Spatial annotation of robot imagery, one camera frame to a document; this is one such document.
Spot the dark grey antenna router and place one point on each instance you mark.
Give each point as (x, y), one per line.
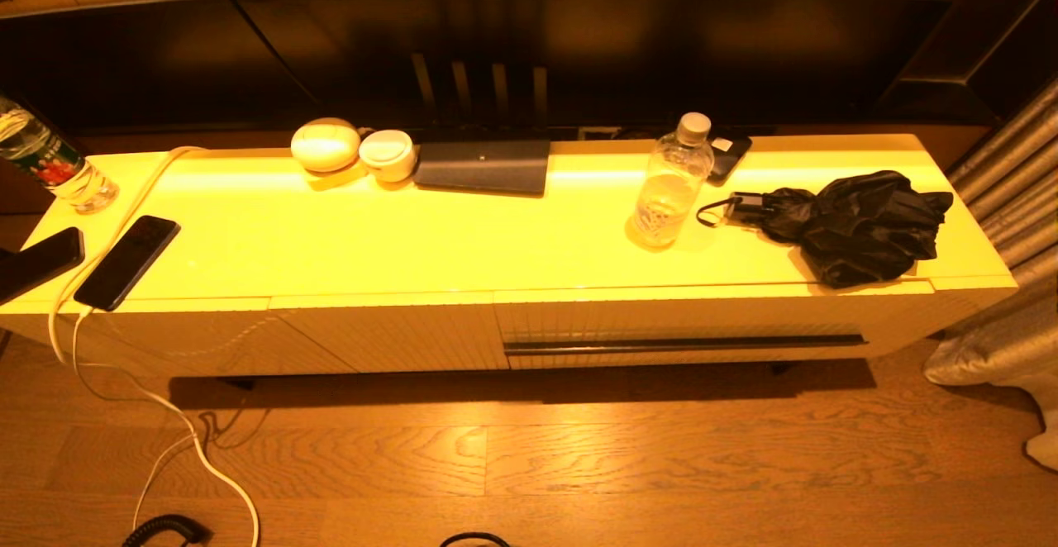
(483, 167)

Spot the white oval device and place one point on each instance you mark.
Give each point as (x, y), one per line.
(325, 146)

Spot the white cabinet drawer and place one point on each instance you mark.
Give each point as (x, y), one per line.
(661, 316)

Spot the black television screen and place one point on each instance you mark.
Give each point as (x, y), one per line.
(661, 51)

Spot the water bottle with colourful label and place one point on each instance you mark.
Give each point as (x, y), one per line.
(50, 163)

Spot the clear plastic water bottle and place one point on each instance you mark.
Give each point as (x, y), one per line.
(669, 192)

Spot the cream ribbed sideboard cabinet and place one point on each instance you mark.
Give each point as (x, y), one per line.
(413, 233)

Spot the black umbrella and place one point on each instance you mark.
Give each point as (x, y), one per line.
(860, 225)

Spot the white round device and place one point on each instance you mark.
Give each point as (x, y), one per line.
(387, 154)

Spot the dark wooden wall shelf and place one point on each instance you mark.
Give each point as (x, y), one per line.
(992, 35)

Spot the black smartphone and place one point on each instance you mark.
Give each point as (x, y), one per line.
(37, 262)
(124, 264)

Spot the small black stickered device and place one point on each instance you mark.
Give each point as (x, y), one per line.
(731, 159)

